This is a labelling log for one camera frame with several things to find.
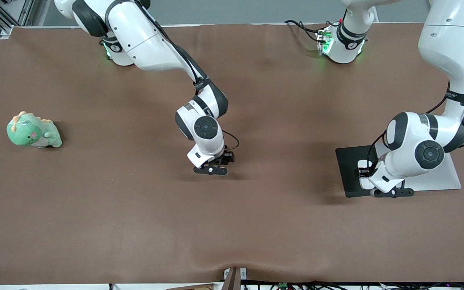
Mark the white computer mouse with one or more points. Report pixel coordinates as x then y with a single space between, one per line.
364 183

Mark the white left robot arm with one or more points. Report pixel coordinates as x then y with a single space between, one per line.
449 40

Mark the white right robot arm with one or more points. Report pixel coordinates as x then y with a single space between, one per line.
147 40

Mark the black mouse pad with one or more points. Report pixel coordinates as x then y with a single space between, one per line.
346 169

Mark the silver closed laptop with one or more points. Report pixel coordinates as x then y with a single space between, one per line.
449 177

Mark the brown table cover mat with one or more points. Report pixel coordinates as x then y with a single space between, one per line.
135 225

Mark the small green circuit board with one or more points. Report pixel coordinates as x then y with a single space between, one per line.
283 286

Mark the green plush dinosaur toy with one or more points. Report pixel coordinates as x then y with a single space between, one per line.
30 133

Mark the brown wooden edge bracket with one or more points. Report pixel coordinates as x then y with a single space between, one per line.
234 278

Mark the white table corner bracket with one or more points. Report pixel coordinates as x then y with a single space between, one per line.
6 32

